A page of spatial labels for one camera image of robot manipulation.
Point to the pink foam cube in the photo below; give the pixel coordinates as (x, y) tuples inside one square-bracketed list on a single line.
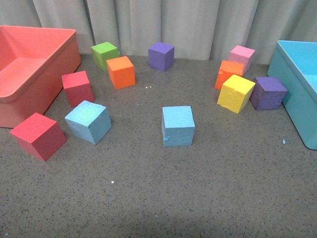
[(242, 55)]

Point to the light blue plastic bin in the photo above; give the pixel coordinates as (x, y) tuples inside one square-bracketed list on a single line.
[(294, 63)]

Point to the orange foam cube left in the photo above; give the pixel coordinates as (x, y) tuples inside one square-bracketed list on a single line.
[(121, 72)]

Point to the red foam cube back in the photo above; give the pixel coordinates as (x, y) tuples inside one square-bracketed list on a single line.
[(77, 88)]

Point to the green foam cube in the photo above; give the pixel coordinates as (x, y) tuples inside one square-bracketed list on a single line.
[(103, 52)]

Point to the orange foam cube right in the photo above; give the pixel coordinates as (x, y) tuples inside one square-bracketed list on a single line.
[(226, 70)]

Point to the red foam cube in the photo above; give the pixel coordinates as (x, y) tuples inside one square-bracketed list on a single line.
[(77, 88), (39, 135)]

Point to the purple foam cube right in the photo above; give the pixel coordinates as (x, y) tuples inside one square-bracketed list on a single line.
[(268, 93)]

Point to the light blue foam cube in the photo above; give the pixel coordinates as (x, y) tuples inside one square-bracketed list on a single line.
[(89, 121), (177, 126)]

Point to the coral pink plastic bin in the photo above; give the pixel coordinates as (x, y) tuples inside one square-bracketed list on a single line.
[(32, 62)]

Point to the white pleated curtain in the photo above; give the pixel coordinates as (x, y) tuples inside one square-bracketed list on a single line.
[(198, 29)]

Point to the purple foam cube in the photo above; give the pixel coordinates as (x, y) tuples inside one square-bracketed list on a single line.
[(161, 56), (268, 93)]

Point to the orange foam cube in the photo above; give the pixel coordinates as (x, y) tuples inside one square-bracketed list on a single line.
[(121, 72), (226, 70)]

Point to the yellow foam cube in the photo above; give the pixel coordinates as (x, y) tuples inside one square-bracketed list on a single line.
[(235, 93)]

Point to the purple foam cube back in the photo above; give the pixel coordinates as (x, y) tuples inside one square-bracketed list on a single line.
[(161, 56)]

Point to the red foam cube front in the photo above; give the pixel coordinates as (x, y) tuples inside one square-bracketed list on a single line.
[(39, 135)]

